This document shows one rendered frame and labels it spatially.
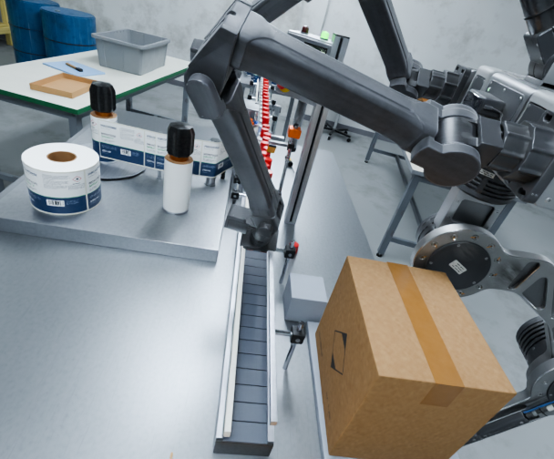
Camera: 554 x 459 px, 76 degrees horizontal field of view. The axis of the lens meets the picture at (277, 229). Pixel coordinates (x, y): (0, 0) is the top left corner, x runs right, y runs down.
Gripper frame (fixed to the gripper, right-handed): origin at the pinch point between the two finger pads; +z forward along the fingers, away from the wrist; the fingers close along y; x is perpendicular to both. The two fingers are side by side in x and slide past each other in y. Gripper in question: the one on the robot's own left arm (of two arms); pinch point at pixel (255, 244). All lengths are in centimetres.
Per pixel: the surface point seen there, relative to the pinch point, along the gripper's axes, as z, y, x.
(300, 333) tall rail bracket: -24.8, -10.5, 24.7
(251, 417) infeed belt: -26.7, -1.9, 41.7
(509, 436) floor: 73, -146, 56
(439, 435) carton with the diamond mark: -37, -36, 40
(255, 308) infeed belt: -8.9, -1.7, 19.3
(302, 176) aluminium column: 11.4, -13.8, -31.5
